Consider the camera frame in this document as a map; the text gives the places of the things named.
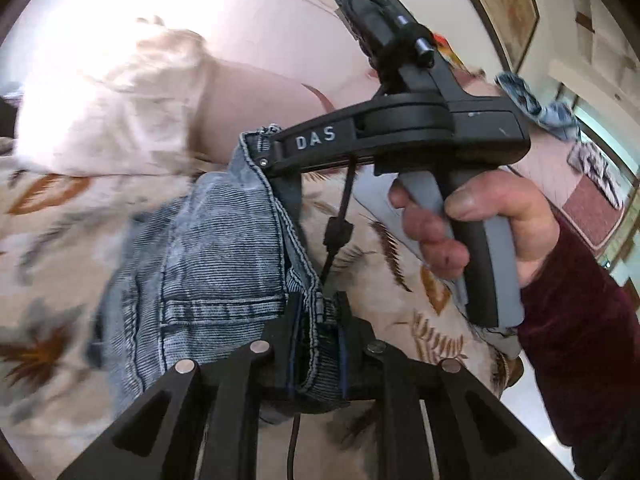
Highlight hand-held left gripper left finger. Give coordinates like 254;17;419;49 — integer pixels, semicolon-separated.
57;292;302;480

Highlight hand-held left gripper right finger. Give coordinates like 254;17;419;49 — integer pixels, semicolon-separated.
334;291;576;480

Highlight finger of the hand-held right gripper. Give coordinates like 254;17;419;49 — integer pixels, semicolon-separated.
257;152;304;226

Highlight blue denim pants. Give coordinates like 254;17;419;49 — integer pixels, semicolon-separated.
95;124;351;411

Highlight person's right hand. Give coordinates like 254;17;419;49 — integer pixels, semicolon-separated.
389;170;561;292

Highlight pink padded headboard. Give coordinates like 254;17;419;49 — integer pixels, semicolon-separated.
197;57;501;167

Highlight blue patterned cloth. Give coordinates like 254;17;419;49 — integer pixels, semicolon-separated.
495;72;582;142

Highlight red floor mat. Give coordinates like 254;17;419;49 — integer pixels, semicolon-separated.
562;175;629;254

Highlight white leaf-print pillow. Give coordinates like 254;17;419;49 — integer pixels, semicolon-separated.
15;17;217;179

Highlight leaf-print bed sheet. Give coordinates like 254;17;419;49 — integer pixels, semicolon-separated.
0;152;523;480

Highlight black wrist cord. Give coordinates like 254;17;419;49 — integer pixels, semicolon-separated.
319;157;359;284

